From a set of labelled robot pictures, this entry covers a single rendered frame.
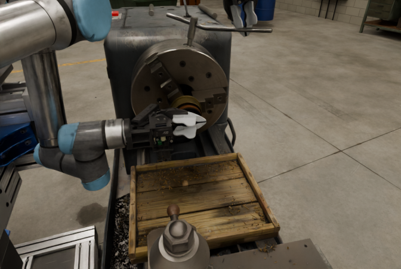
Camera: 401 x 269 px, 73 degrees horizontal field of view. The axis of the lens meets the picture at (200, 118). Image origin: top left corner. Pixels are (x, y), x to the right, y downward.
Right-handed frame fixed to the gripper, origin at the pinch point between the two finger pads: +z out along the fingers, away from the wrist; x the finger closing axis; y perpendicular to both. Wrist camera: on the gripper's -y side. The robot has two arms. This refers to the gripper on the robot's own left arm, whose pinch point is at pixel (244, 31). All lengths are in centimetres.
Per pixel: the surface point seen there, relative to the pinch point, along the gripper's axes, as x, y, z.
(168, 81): -24.0, 0.5, 7.8
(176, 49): -19.0, -4.9, 1.4
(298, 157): 62, -89, 146
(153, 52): -25.8, -9.3, 1.6
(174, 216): -28, 46, 9
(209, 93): -12.9, -1.6, 16.4
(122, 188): -60, -25, 64
